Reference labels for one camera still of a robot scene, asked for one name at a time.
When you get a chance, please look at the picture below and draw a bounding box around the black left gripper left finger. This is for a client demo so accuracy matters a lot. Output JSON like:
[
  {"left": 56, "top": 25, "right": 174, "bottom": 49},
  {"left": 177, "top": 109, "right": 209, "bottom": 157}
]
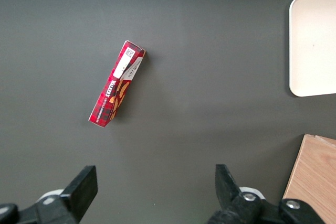
[{"left": 0, "top": 165, "right": 99, "bottom": 224}]

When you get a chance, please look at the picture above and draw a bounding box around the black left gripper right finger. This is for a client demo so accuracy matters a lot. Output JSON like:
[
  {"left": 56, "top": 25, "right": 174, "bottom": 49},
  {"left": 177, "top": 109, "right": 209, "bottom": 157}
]
[{"left": 207, "top": 164, "right": 326, "bottom": 224}]

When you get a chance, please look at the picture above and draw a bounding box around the cream plastic tray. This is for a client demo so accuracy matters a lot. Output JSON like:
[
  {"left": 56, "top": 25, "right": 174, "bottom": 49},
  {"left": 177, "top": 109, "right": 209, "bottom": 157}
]
[{"left": 289, "top": 0, "right": 336, "bottom": 98}]

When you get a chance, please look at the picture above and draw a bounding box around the light wooden board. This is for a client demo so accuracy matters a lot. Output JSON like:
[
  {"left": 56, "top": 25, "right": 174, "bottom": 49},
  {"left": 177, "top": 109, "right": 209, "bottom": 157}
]
[{"left": 282, "top": 133, "right": 336, "bottom": 224}]

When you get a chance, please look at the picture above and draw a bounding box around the red tartan shortbread box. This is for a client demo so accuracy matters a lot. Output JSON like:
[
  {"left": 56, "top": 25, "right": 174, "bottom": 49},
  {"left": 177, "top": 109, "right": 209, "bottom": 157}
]
[{"left": 88, "top": 40, "right": 146, "bottom": 128}]

